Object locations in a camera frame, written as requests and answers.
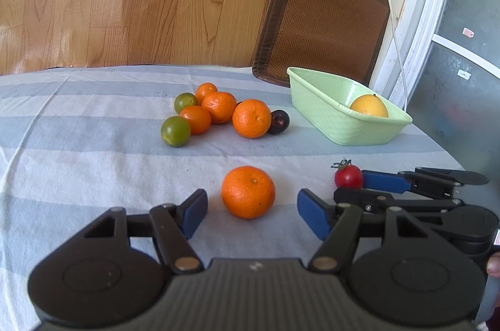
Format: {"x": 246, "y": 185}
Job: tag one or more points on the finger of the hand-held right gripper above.
{"x": 384, "y": 180}
{"x": 375, "y": 200}

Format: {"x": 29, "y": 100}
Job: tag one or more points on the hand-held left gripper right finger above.
{"x": 312, "y": 215}

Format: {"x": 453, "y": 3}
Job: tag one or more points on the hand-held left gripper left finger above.
{"x": 193, "y": 213}

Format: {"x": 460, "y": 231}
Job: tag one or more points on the red cherry tomato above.
{"x": 348, "y": 176}

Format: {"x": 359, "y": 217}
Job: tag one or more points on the large orange tangerine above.
{"x": 248, "y": 191}

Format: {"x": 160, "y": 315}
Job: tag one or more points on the light green plastic basket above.
{"x": 343, "y": 128}

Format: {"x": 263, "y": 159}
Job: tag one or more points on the small green fruit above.
{"x": 176, "y": 131}
{"x": 184, "y": 101}

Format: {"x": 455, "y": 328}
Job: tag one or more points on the small oval orange tomato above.
{"x": 195, "y": 119}

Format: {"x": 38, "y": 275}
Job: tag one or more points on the dark purple plum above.
{"x": 279, "y": 122}

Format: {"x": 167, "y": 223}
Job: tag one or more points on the person's right hand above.
{"x": 493, "y": 265}

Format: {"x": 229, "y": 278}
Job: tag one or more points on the large yellow citrus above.
{"x": 369, "y": 106}

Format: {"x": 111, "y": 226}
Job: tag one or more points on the striped blue grey blanket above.
{"x": 97, "y": 167}

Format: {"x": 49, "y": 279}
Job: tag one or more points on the small round orange tomato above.
{"x": 206, "y": 92}

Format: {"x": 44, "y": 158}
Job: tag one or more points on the frosted glass door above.
{"x": 465, "y": 81}

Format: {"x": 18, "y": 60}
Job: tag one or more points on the brown woven seat mat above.
{"x": 320, "y": 22}

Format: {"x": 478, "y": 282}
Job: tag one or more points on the white door frame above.
{"x": 425, "y": 22}

